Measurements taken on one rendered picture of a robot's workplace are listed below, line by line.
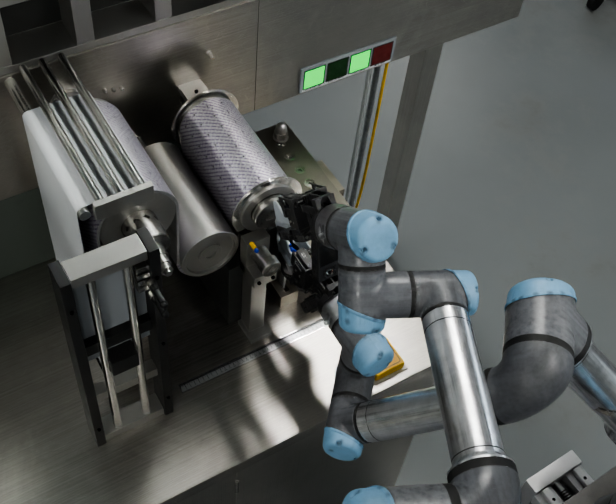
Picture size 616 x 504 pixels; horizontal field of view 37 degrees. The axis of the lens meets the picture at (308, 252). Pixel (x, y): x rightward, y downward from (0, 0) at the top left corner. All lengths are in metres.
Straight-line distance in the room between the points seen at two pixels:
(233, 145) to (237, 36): 0.25
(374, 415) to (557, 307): 0.37
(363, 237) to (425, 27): 0.91
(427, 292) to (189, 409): 0.64
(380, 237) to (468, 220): 2.04
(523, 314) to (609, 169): 2.25
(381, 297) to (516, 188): 2.19
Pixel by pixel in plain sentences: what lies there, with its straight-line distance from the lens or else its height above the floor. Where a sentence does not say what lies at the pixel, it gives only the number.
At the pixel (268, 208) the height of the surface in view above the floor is 1.27.
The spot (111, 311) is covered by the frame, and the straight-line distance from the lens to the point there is 1.56.
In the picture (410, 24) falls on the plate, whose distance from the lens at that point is 2.16.
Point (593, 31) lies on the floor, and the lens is 4.39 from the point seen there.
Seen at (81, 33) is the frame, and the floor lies 1.48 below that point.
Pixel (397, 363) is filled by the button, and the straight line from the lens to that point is 1.94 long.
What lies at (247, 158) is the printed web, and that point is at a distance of 1.72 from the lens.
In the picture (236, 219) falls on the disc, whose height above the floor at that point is 1.25.
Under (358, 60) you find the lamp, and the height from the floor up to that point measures 1.19.
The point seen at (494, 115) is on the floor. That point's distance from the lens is 3.83.
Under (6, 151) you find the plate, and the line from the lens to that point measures 1.83.
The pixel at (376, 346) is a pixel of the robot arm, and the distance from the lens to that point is 1.69.
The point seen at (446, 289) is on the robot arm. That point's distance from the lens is 1.45.
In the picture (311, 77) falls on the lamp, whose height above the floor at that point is 1.19.
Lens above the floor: 2.58
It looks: 53 degrees down
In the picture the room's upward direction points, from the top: 7 degrees clockwise
